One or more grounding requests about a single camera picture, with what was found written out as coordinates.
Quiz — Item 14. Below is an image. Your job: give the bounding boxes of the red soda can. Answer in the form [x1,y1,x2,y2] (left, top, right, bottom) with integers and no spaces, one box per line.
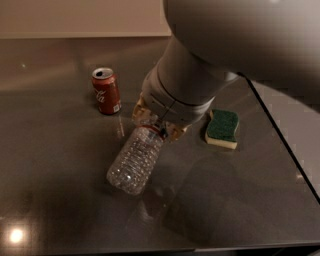
[92,67,121,115]

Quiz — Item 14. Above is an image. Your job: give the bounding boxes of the clear plastic water bottle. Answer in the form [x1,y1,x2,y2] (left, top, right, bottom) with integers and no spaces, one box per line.
[106,125,166,195]

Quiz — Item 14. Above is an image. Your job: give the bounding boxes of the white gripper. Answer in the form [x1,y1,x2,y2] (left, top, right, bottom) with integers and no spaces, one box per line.
[132,66,213,142]

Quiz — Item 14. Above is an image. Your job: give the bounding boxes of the green yellow sponge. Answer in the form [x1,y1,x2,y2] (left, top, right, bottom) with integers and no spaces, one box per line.
[205,109,239,149]

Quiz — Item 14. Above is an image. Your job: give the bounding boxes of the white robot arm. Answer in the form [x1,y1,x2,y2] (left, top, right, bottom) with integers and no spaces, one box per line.
[132,0,320,140]

